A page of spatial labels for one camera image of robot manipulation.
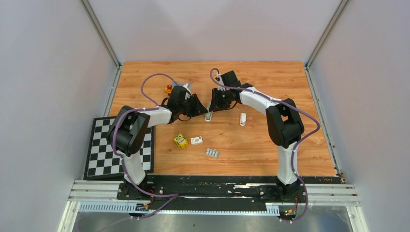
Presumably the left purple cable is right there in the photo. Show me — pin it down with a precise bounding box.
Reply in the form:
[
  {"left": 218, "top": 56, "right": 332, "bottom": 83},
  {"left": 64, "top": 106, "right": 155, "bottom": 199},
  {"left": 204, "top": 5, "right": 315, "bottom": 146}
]
[{"left": 110, "top": 73, "right": 180, "bottom": 220}]

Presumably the orange toy car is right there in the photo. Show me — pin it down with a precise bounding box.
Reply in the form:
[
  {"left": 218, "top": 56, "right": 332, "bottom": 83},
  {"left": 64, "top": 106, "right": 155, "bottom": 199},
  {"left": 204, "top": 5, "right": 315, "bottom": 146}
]
[{"left": 164, "top": 85, "right": 174, "bottom": 96}]

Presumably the grey white stapler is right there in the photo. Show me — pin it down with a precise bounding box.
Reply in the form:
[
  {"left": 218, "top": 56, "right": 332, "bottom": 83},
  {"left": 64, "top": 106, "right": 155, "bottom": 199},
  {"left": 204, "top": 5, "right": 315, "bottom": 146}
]
[{"left": 205, "top": 102, "right": 213, "bottom": 122}]

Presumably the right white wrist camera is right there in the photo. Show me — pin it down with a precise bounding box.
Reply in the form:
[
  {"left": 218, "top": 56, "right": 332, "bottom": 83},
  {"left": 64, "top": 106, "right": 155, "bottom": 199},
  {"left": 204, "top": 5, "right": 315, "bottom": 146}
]
[{"left": 216, "top": 73, "right": 225, "bottom": 91}]

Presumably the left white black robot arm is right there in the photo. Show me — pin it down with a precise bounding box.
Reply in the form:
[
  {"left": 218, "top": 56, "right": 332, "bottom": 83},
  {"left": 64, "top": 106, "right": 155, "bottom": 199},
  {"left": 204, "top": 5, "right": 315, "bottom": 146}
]
[{"left": 106, "top": 86, "right": 208, "bottom": 200}]

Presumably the purple cable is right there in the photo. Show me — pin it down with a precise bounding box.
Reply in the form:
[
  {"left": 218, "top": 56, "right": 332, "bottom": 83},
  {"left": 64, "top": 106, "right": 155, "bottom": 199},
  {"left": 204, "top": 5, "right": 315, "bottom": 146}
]
[
  {"left": 209, "top": 68, "right": 321, "bottom": 223},
  {"left": 110, "top": 73, "right": 180, "bottom": 220}
]

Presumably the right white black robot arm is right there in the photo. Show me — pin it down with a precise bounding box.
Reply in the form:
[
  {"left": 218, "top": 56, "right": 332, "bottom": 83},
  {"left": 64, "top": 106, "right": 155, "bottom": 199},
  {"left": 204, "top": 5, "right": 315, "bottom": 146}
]
[{"left": 209, "top": 71, "right": 304, "bottom": 202}]

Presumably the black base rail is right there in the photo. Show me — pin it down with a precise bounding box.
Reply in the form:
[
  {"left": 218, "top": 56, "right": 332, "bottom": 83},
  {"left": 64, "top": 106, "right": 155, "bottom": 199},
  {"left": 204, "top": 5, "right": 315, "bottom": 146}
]
[{"left": 69, "top": 174, "right": 359, "bottom": 218}]

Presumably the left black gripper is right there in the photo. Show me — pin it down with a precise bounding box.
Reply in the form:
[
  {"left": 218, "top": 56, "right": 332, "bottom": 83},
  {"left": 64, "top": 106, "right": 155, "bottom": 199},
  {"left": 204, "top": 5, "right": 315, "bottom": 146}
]
[{"left": 178, "top": 94, "right": 207, "bottom": 118}]

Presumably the checkerboard calibration mat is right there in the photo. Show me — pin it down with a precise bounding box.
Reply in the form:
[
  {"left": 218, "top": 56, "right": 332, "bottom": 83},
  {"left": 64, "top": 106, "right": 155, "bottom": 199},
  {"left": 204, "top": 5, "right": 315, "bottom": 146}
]
[{"left": 83, "top": 116, "right": 155, "bottom": 180}]

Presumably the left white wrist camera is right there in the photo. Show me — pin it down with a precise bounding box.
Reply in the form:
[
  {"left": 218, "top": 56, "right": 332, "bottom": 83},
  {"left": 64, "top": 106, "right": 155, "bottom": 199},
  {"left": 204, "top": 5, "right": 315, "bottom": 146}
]
[{"left": 180, "top": 83, "right": 192, "bottom": 94}]

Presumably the yellow owl toy block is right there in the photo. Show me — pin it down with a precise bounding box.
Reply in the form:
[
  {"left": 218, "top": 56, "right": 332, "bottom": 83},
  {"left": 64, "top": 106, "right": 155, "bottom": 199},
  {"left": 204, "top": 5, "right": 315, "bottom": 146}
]
[{"left": 173, "top": 133, "right": 189, "bottom": 148}]

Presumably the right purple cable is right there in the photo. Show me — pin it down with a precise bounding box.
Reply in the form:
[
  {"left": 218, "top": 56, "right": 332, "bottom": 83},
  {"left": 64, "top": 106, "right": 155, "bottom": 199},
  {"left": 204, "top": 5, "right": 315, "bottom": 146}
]
[{"left": 209, "top": 68, "right": 321, "bottom": 223}]

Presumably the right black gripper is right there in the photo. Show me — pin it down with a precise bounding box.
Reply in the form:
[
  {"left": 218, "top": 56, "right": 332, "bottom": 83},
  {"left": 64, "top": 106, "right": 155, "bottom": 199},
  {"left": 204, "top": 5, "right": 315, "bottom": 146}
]
[{"left": 209, "top": 88, "right": 232, "bottom": 113}]

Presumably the small white stapler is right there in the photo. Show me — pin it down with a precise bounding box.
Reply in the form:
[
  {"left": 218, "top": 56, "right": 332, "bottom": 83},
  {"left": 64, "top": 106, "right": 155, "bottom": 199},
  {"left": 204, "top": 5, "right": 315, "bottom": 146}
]
[{"left": 239, "top": 113, "right": 247, "bottom": 126}]

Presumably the white staple box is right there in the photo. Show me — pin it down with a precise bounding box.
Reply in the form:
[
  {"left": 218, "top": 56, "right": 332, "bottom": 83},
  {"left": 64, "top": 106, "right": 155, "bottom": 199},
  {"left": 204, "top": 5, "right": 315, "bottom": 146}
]
[{"left": 190, "top": 136, "right": 203, "bottom": 145}]

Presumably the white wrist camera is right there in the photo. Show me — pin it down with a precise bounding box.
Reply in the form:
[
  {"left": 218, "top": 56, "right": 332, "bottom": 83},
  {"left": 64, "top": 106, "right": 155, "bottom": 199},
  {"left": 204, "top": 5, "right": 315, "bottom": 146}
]
[
  {"left": 216, "top": 73, "right": 225, "bottom": 91},
  {"left": 180, "top": 83, "right": 192, "bottom": 94}
]

